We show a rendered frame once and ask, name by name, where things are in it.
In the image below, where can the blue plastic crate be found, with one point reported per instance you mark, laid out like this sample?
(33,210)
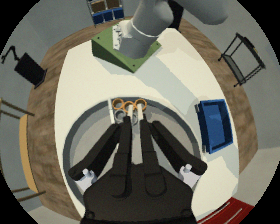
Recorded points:
(219,127)

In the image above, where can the bronze bushing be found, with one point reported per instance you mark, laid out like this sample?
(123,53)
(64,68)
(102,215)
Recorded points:
(140,101)
(127,104)
(116,101)

